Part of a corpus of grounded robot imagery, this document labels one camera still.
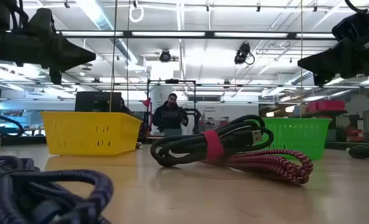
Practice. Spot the green plastic basket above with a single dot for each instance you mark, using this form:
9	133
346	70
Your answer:
299	137

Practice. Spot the thin hanging line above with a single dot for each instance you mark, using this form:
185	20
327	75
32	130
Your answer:
301	62

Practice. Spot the black monitor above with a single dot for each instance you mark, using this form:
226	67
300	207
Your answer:
97	102

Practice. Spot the red desk lamp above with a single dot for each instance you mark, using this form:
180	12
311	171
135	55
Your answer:
147	102

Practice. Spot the red storage bins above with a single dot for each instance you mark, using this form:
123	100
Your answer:
325	105

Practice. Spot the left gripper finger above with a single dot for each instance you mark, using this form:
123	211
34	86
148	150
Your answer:
72	48
70	60

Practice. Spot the black background robot arm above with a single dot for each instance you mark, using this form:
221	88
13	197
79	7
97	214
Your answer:
196	116

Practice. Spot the yellow plastic basket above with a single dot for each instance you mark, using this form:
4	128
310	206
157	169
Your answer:
87	133

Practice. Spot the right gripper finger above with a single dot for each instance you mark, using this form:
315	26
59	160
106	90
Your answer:
316	67
322	53

